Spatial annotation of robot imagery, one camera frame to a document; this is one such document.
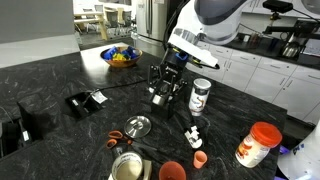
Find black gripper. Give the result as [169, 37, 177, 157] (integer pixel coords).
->
[147, 48, 189, 101]

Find steel measuring cup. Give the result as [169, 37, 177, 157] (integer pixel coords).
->
[152, 84, 169, 106]

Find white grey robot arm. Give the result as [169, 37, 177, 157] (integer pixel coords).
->
[148, 0, 253, 105]

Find small orange cup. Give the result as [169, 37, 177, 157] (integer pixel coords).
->
[193, 150, 207, 169]

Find large orange cup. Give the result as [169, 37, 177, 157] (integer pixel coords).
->
[159, 161, 186, 180]

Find brown white canister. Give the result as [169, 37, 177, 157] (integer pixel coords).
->
[189, 78, 211, 116]

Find wooden bowl with blocks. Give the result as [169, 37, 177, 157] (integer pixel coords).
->
[100, 46, 143, 68]

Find round steel lid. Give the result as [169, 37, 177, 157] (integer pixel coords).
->
[124, 115, 152, 138]

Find stainless steel refrigerator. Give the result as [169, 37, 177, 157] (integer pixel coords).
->
[136, 0, 171, 41]

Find wooden table with chairs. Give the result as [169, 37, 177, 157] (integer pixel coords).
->
[74, 5, 132, 40]

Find black countertop outlet box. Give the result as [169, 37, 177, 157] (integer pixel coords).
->
[65, 91, 107, 119]

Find orange lidded white jar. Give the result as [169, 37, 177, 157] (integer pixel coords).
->
[235, 121, 282, 168]

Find steel kettle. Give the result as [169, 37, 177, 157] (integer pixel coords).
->
[281, 42, 301, 58]

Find white lower cabinets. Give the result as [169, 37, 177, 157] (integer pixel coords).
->
[187, 42, 320, 124]

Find black handled can opener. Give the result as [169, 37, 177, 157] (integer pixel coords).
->
[173, 115, 203, 149]

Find orange handled scissors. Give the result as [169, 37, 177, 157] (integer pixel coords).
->
[106, 130, 154, 150]

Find black power cable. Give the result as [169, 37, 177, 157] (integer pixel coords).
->
[83, 79, 150, 105]

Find black camera on stand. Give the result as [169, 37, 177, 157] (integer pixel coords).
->
[262, 0, 293, 21]

